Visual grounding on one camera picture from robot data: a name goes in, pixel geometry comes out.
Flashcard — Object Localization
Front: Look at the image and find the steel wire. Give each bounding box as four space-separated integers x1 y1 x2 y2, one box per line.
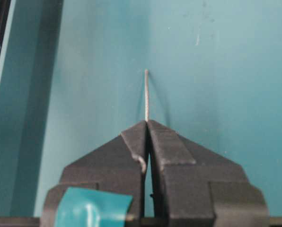
144 69 150 122

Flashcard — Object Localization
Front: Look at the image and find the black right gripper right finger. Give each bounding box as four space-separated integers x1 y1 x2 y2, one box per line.
147 120 269 227

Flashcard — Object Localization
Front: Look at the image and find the teal tape on gripper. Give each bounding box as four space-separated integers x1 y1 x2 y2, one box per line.
54 187 133 227

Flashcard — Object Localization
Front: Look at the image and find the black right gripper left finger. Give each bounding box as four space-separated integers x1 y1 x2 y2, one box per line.
40 121 148 227

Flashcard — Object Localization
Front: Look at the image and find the teal side panel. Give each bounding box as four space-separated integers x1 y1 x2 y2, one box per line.
0 0 63 217

